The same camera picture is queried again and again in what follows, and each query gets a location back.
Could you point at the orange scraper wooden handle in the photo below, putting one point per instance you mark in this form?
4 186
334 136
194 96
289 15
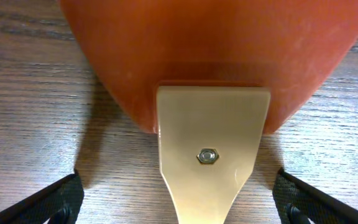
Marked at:
210 78

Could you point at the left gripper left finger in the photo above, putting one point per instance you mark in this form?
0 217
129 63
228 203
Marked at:
59 203

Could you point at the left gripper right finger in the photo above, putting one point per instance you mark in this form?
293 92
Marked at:
298 202

